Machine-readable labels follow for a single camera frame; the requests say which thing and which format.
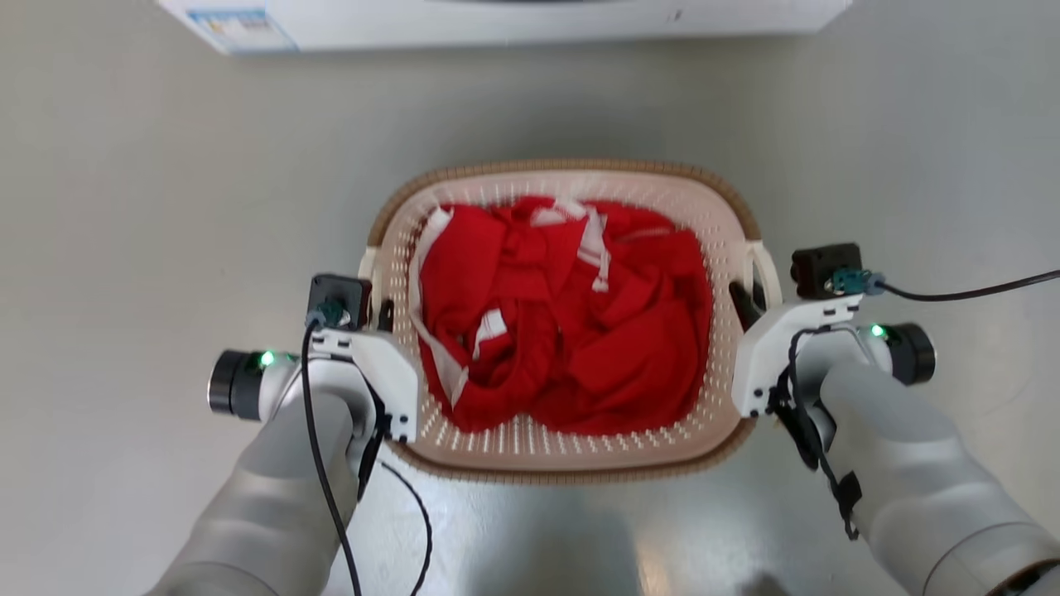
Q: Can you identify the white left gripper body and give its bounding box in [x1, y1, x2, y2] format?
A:
[312, 327, 420, 445]

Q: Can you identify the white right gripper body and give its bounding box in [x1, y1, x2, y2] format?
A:
[731, 293, 866, 419]

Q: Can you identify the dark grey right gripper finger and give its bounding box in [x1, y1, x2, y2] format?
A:
[728, 281, 768, 333]

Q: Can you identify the beige laundry basket brown rim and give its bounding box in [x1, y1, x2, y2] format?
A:
[358, 159, 783, 486]

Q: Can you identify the red garment with white stripes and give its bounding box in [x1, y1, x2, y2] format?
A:
[409, 195, 714, 437]

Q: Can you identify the blue white appliance label sticker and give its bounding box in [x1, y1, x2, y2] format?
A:
[186, 8, 300, 55]

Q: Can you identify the white washing machine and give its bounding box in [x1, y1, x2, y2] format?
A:
[157, 0, 854, 57]

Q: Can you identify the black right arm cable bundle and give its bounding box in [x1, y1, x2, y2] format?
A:
[766, 326, 864, 542]

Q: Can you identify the black left camera cable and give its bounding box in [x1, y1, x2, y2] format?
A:
[301, 315, 364, 596]

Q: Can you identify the black camera cable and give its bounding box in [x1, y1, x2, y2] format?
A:
[301, 315, 364, 596]
[865, 268, 1060, 304]

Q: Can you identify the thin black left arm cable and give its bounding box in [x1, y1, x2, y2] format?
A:
[379, 459, 434, 596]

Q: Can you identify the black right camera cable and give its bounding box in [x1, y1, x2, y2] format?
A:
[865, 268, 1060, 304]

